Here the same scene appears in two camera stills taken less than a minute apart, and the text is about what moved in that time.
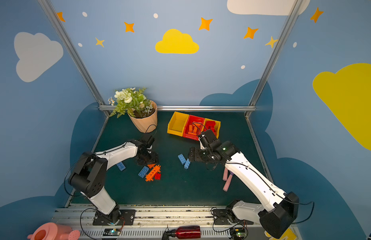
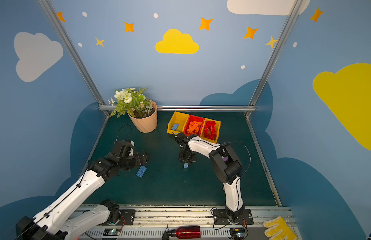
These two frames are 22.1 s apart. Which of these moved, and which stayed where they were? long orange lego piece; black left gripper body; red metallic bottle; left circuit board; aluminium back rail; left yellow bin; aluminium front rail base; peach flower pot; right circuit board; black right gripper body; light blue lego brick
Moved: black right gripper body; light blue lego brick; long orange lego piece; black left gripper body
Stayed: aluminium front rail base; peach flower pot; left yellow bin; aluminium back rail; red metallic bottle; right circuit board; left circuit board
